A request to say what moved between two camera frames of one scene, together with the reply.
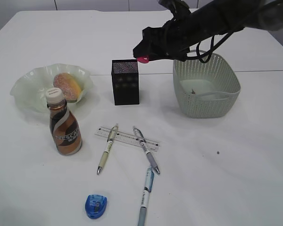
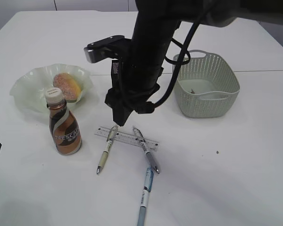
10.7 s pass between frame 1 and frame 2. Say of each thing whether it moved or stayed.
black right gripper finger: moved
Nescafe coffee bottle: stayed
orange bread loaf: stayed
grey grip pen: stayed
